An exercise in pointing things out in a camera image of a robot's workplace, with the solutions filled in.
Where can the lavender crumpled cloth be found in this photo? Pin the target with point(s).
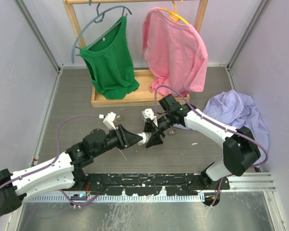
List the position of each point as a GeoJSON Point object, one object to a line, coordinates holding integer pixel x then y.
{"type": "Point", "coordinates": [237, 110]}

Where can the aluminium frame rail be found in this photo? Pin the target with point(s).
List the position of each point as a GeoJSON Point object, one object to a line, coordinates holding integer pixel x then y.
{"type": "Point", "coordinates": [247, 182]}

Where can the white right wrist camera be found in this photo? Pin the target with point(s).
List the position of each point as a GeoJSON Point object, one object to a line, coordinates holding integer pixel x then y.
{"type": "Point", "coordinates": [148, 114]}

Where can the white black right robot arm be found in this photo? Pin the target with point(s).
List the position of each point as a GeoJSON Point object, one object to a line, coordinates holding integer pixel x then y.
{"type": "Point", "coordinates": [239, 150]}

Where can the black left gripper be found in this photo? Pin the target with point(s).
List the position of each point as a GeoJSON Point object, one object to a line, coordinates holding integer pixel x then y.
{"type": "Point", "coordinates": [125, 138]}

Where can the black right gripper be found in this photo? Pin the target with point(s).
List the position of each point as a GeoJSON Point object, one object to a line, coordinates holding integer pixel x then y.
{"type": "Point", "coordinates": [155, 139]}

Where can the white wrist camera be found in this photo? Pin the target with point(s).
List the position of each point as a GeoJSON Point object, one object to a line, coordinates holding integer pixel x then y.
{"type": "Point", "coordinates": [109, 120]}
{"type": "Point", "coordinates": [148, 114]}

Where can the white slotted cable duct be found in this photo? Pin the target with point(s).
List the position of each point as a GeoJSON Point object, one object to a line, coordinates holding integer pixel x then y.
{"type": "Point", "coordinates": [162, 197]}

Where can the white capped pill bottle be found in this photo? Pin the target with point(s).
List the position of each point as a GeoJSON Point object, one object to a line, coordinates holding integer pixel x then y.
{"type": "Point", "coordinates": [145, 137]}

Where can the grey-blue clothes hanger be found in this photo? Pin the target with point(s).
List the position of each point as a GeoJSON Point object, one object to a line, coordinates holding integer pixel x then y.
{"type": "Point", "coordinates": [102, 19]}

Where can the clear bottle of yellow capsules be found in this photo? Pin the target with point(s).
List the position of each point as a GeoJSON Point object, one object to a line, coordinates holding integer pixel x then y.
{"type": "Point", "coordinates": [117, 118]}

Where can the yellow clothes hanger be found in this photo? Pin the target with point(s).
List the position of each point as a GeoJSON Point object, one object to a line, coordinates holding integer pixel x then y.
{"type": "Point", "coordinates": [173, 14]}

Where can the wooden clothes rack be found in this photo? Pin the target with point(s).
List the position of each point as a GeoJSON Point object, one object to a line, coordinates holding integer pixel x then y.
{"type": "Point", "coordinates": [143, 96]}

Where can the pink t-shirt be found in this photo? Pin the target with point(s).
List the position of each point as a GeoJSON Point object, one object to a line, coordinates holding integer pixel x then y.
{"type": "Point", "coordinates": [175, 54]}

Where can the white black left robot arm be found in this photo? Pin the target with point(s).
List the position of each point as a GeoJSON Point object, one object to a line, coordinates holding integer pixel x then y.
{"type": "Point", "coordinates": [62, 172]}

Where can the green t-shirt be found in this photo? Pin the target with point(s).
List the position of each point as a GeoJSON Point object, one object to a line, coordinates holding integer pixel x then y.
{"type": "Point", "coordinates": [110, 65]}

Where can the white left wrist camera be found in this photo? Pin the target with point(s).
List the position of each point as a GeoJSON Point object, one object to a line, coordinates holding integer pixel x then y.
{"type": "Point", "coordinates": [109, 120]}

